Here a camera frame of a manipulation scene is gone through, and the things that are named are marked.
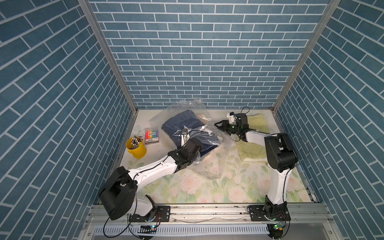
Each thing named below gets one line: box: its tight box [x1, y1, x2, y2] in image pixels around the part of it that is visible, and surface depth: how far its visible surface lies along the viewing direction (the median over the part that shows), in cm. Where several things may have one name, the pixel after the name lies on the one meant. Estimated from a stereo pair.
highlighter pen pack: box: [145, 127, 160, 145], surface depth 104 cm
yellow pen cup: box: [126, 136, 147, 159], surface depth 90 cm
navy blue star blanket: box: [161, 110, 220, 156], surface depth 95 cm
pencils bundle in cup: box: [131, 135, 144, 150], surface depth 84 cm
